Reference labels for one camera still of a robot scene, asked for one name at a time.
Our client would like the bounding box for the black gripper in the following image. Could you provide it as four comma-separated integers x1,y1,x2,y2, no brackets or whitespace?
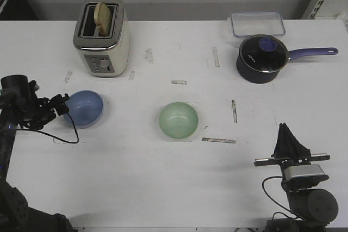
1,91,70,129
254,123,331,169

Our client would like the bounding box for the blue plastic bowl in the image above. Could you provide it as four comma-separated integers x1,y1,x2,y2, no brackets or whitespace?
64,90,104,128

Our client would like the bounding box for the green plastic bowl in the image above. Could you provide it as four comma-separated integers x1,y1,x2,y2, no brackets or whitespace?
158,102,198,140

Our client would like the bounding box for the cream two-slot toaster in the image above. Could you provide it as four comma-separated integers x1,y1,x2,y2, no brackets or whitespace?
73,0,131,78

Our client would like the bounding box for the dark blue saucepan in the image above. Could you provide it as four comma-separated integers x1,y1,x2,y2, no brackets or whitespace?
236,34,339,84

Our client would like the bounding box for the slice of toast bread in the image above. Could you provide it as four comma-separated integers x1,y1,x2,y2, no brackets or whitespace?
94,2,112,36

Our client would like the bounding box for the glass saucepan lid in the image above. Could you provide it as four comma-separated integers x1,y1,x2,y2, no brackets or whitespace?
239,34,289,73

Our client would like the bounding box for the black box at corner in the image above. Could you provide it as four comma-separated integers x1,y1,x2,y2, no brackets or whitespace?
1,0,38,21

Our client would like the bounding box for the clear plastic food container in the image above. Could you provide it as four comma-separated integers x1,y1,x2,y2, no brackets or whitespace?
227,11,286,37

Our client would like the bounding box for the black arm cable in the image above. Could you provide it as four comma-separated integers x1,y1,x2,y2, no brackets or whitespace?
0,112,80,145
262,176,302,221

